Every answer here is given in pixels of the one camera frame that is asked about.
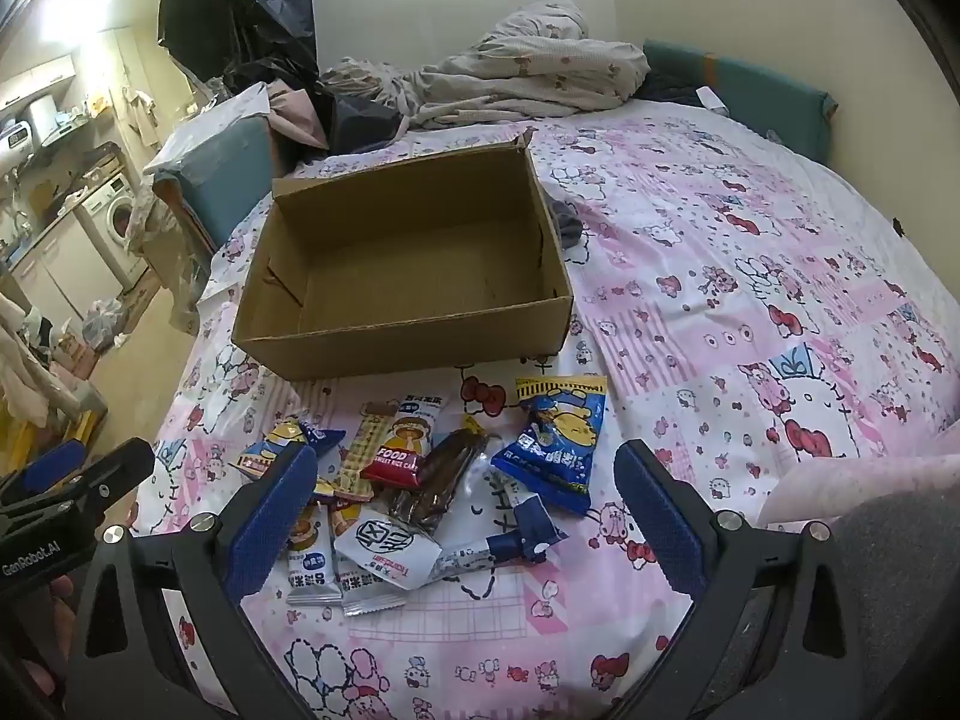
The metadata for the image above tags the grey cloth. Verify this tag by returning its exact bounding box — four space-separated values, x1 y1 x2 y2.
550 199 587 254

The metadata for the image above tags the teal padded headboard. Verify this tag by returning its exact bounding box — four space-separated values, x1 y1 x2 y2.
641 39 835 162

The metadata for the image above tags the black plastic bag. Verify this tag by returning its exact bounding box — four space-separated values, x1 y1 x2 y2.
156 0 320 87

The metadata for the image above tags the crumpled floral quilt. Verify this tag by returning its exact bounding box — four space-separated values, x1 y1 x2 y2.
322 0 652 128

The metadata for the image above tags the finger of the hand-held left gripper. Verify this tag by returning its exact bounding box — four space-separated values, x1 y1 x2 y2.
30 436 156 522
0 439 88 500

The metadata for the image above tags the white blue print snack packet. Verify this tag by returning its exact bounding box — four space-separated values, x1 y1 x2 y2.
337 570 406 617
285 502 343 608

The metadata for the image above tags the blue yellow duck snack packet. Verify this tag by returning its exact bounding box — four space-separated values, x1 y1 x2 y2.
491 375 610 517

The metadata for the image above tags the pale plastic sheet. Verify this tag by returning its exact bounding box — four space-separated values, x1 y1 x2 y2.
142 82 272 175

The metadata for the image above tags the brown chocolate bar packet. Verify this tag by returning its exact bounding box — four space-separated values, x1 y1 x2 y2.
375 420 492 535

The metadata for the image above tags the white black print snack packet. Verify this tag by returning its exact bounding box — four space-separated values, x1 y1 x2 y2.
334 514 443 593

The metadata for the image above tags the yellow plaid snack packet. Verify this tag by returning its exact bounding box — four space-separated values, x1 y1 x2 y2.
330 401 398 503

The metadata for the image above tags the white washing machine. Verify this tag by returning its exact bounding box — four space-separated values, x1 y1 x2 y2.
73 171 152 292

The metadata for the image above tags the pale hanging clothing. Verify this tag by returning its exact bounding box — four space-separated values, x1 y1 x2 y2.
0 291 50 425

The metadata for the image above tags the dark cloth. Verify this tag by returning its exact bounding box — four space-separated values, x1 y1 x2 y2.
321 86 410 155

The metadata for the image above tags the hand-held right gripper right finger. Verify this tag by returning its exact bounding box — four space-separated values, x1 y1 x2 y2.
613 439 884 720

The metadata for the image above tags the teal padded footboard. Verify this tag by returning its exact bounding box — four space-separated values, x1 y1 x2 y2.
152 116 280 250

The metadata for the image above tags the brown cardboard box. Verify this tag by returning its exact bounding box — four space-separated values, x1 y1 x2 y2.
231 127 577 382

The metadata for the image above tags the red label rice cake packet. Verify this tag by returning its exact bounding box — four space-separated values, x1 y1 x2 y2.
360 394 451 492

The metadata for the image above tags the blue white stick packet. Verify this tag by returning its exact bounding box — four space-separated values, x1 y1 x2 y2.
431 529 541 580
499 476 569 565

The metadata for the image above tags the person's grey trouser leg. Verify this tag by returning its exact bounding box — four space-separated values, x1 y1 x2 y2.
814 486 960 720

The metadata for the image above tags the person's left hand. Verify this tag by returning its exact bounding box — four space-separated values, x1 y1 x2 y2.
0 574 80 702

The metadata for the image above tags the white plastic bag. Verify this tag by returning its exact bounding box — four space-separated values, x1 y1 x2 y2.
81 298 130 352

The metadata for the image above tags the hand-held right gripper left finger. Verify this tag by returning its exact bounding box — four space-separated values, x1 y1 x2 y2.
64 444 320 720

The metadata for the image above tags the small blue yellow snack packet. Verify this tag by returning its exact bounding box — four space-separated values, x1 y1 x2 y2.
229 420 347 482

